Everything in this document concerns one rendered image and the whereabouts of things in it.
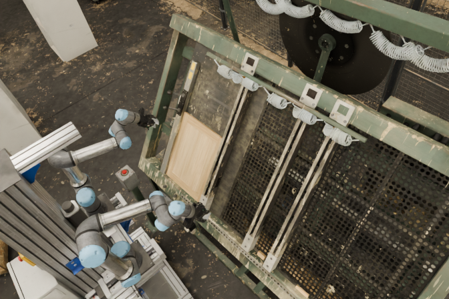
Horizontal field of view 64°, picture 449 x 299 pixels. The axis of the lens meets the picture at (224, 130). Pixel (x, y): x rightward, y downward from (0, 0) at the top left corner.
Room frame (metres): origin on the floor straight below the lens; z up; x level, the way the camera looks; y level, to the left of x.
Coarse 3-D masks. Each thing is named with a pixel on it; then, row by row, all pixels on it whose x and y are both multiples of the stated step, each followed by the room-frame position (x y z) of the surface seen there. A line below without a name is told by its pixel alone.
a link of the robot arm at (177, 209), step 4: (172, 204) 0.96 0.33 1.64; (176, 204) 0.95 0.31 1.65; (180, 204) 0.95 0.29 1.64; (184, 204) 0.96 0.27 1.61; (188, 204) 0.99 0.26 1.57; (168, 208) 0.95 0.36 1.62; (172, 208) 0.94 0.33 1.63; (176, 208) 0.93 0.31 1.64; (180, 208) 0.93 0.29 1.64; (184, 208) 0.94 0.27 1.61; (188, 208) 0.96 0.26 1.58; (172, 212) 0.92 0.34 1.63; (176, 212) 0.92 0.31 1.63; (180, 212) 0.92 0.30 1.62; (184, 212) 0.93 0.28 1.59; (188, 212) 0.94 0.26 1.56; (172, 216) 0.92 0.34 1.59; (176, 216) 0.92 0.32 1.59; (180, 216) 0.92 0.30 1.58; (184, 216) 0.93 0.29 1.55
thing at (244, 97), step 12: (252, 72) 1.63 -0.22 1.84; (240, 96) 1.63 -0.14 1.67; (240, 108) 1.57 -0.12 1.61; (240, 120) 1.56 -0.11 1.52; (228, 132) 1.54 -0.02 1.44; (228, 144) 1.48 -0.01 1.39; (216, 156) 1.47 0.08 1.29; (228, 156) 1.47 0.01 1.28; (216, 168) 1.42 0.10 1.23; (216, 180) 1.39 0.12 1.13; (204, 192) 1.36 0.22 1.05; (204, 204) 1.30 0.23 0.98
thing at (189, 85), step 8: (192, 72) 2.00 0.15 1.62; (192, 80) 1.98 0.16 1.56; (184, 88) 1.98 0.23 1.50; (192, 88) 1.97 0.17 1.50; (184, 104) 1.91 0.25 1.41; (176, 120) 1.87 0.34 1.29; (176, 128) 1.84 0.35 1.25; (176, 136) 1.82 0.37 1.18; (168, 144) 1.81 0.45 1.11; (168, 152) 1.77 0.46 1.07; (168, 160) 1.74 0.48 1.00; (160, 168) 1.73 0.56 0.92
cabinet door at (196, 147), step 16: (192, 128) 1.77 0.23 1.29; (208, 128) 1.69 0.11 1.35; (176, 144) 1.78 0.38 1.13; (192, 144) 1.69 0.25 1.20; (208, 144) 1.61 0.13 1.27; (176, 160) 1.70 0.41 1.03; (192, 160) 1.62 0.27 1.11; (208, 160) 1.54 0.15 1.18; (176, 176) 1.62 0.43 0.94; (192, 176) 1.54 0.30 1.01; (192, 192) 1.46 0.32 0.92
